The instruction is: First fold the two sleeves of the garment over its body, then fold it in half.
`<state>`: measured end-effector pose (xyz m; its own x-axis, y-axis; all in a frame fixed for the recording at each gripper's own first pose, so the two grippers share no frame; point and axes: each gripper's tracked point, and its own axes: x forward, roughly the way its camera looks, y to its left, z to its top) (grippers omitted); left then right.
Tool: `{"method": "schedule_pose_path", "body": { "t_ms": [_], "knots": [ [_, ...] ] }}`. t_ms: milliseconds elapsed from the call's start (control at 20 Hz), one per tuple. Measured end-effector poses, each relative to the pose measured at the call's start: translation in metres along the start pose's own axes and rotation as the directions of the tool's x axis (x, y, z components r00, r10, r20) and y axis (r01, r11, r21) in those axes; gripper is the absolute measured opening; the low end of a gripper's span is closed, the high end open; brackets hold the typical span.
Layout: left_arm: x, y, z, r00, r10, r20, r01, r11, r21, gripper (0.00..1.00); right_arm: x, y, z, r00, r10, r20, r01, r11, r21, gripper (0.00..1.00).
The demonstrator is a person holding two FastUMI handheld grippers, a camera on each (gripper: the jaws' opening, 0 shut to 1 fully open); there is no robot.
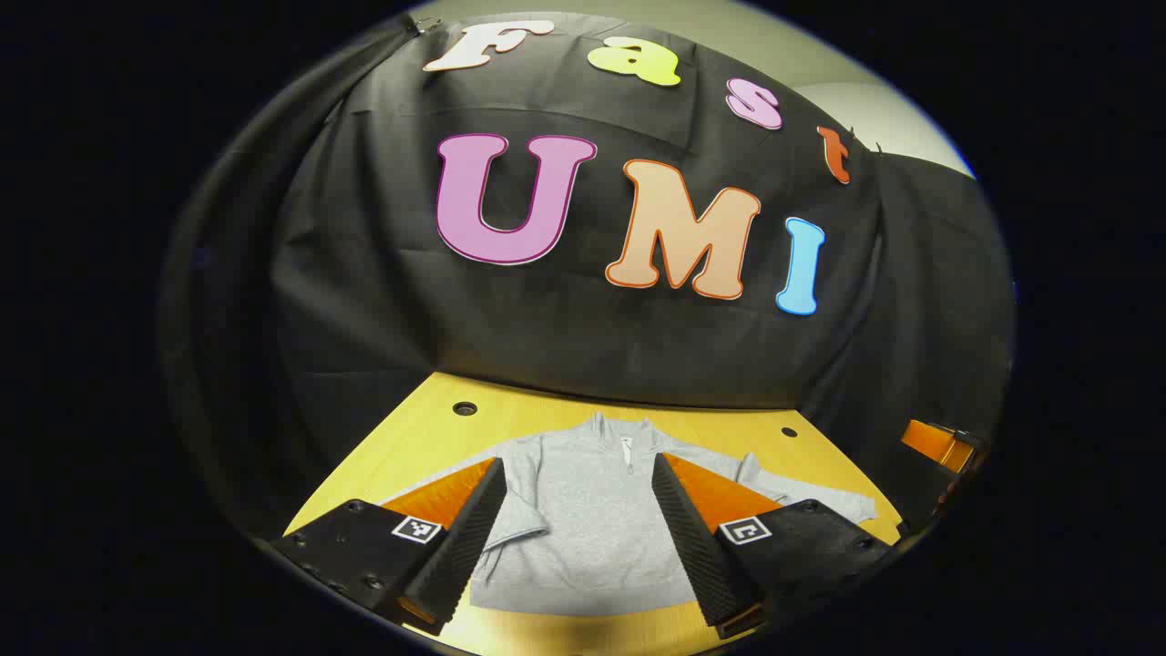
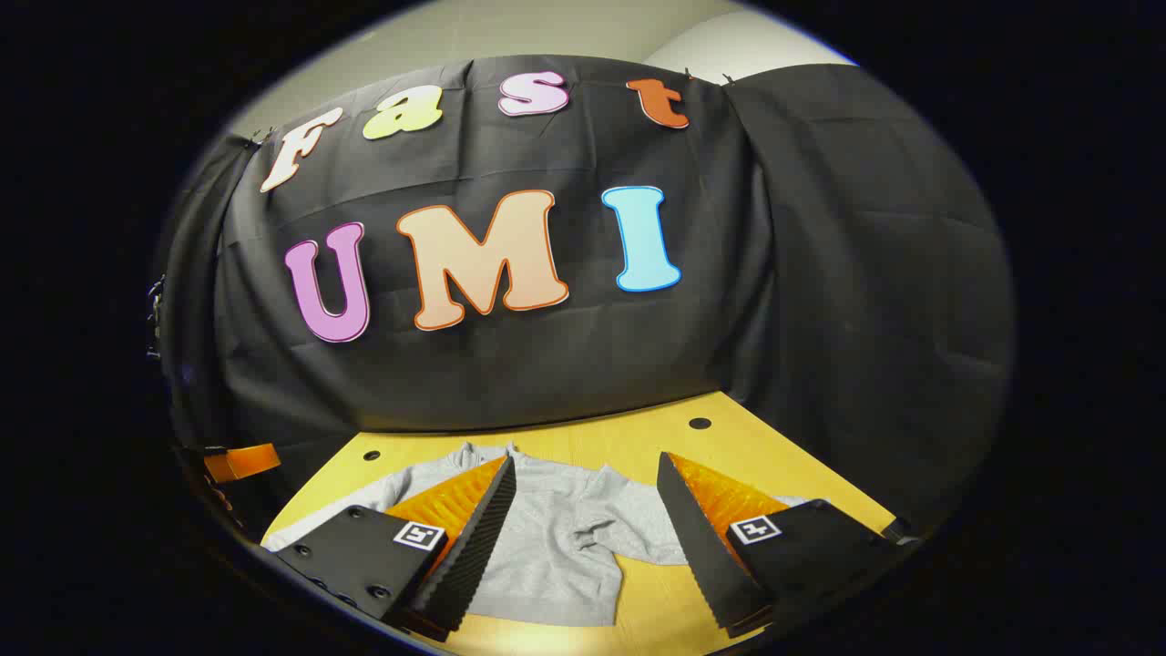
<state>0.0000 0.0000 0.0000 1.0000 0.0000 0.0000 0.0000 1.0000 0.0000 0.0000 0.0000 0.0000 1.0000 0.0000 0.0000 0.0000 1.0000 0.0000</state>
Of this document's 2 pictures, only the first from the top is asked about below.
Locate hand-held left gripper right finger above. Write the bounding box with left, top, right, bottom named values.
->
left=651, top=453, right=900, bottom=639

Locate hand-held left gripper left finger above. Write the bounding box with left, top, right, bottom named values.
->
left=271, top=457, right=507, bottom=637

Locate grey zip-neck sweatshirt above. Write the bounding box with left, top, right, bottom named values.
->
left=387, top=412, right=877, bottom=619

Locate black backdrop cloth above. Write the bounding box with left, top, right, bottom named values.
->
left=159, top=9, right=1017, bottom=538

